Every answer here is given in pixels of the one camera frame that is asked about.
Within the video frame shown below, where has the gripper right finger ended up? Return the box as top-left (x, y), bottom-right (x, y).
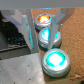
top-left (48, 8), bottom-right (73, 51)

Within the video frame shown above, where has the blue button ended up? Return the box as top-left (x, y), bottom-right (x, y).
top-left (37, 27), bottom-right (63, 51)

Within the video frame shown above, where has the green button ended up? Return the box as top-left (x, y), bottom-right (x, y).
top-left (41, 48), bottom-right (71, 79)

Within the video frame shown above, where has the red button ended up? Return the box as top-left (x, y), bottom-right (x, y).
top-left (34, 13), bottom-right (53, 33)

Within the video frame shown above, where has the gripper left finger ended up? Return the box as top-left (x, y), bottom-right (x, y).
top-left (2, 8), bottom-right (37, 55)

